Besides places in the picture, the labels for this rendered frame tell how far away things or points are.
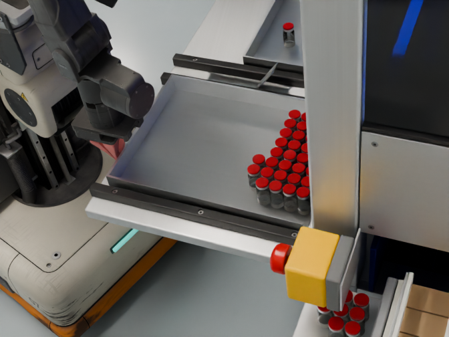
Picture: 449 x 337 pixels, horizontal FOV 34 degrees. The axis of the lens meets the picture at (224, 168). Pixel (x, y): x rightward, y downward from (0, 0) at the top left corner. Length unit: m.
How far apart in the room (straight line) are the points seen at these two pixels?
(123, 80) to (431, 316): 0.53
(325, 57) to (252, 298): 1.42
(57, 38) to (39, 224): 1.06
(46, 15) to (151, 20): 2.05
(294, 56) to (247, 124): 0.19
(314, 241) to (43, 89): 0.84
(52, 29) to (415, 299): 0.61
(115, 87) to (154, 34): 1.94
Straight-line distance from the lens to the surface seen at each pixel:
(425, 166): 0.87
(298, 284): 0.96
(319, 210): 0.98
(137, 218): 1.22
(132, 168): 1.29
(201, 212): 1.18
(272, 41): 1.48
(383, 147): 0.86
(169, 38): 2.99
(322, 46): 0.78
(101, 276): 2.02
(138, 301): 2.19
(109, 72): 1.11
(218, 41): 1.51
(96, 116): 1.18
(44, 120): 1.68
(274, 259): 0.98
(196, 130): 1.32
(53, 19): 1.06
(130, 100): 1.09
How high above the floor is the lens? 1.81
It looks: 48 degrees down
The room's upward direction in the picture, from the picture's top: 10 degrees counter-clockwise
